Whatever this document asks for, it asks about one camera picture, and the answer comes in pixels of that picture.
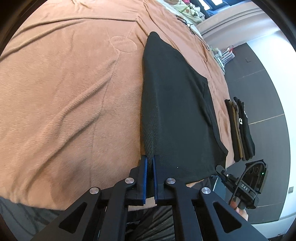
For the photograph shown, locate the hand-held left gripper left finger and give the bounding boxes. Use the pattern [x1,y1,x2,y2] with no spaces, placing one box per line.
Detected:
[30,155,148,241]

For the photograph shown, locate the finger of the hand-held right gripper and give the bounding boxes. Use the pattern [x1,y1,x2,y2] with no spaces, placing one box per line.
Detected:
[216,165,238,184]

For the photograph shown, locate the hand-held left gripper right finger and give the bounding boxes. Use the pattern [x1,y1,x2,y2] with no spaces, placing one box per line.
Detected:
[153,155,269,241]

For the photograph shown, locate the black tank top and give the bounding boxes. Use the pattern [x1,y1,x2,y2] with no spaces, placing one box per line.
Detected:
[141,31,229,200]

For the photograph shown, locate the stack of folded dark clothes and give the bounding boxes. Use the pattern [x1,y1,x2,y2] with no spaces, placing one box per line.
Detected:
[233,97,256,160]

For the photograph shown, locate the pile of light clothes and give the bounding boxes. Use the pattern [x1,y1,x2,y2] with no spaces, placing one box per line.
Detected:
[159,0,205,22]

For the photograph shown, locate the person's right hand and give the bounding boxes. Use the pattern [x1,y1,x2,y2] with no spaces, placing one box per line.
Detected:
[230,199,249,220]

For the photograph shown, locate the brown folded garment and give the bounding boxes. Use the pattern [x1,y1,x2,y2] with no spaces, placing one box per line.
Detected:
[231,101,245,161]

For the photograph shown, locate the black folded garment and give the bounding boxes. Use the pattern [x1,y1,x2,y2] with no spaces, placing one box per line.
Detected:
[224,98,242,163]

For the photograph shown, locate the orange blanket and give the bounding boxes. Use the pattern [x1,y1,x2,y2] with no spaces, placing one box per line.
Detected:
[0,0,232,211]

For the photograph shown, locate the person's dark patterned pants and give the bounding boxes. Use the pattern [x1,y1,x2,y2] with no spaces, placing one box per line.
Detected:
[0,197,176,241]

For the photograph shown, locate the thin black cable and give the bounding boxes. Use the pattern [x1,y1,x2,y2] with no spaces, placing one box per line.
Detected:
[175,15,211,51]

